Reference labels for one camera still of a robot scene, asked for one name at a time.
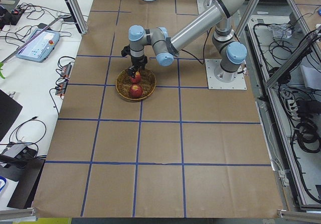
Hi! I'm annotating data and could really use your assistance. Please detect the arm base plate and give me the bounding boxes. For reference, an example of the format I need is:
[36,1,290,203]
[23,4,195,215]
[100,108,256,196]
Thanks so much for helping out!
[196,0,213,14]
[205,59,247,90]

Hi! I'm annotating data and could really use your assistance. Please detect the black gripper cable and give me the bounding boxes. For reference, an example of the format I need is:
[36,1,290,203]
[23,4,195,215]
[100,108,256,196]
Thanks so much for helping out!
[149,30,211,65]

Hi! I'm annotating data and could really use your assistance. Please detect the red apple in basket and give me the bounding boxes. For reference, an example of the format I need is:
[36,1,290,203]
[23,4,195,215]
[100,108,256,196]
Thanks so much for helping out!
[129,84,143,98]

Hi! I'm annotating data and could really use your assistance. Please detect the red yellow apple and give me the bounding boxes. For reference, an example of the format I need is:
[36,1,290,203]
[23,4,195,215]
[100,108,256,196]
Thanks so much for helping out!
[130,71,141,84]

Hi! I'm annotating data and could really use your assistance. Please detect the aluminium frame post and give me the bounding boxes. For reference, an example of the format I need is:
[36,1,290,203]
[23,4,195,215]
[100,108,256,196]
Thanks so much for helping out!
[64,0,88,36]

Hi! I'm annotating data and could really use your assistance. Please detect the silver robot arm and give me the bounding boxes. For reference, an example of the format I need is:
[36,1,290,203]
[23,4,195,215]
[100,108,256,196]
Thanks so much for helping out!
[121,0,247,82]

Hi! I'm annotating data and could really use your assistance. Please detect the teach pendant tablet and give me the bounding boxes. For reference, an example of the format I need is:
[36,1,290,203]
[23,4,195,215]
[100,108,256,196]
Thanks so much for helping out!
[16,30,60,62]

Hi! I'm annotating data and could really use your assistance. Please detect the woven wicker basket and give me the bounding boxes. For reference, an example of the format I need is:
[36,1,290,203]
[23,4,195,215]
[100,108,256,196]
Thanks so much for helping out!
[116,69,156,101]

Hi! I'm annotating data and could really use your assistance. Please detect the black laptop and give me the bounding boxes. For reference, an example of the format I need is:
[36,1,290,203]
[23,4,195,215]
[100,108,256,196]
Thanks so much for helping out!
[0,90,23,140]

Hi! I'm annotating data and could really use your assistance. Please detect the long reach grabber tool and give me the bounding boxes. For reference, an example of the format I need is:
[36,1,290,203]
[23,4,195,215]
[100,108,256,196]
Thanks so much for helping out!
[1,15,71,66]

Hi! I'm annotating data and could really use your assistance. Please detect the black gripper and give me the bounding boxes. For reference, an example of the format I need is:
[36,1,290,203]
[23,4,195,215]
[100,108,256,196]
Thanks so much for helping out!
[121,46,147,77]

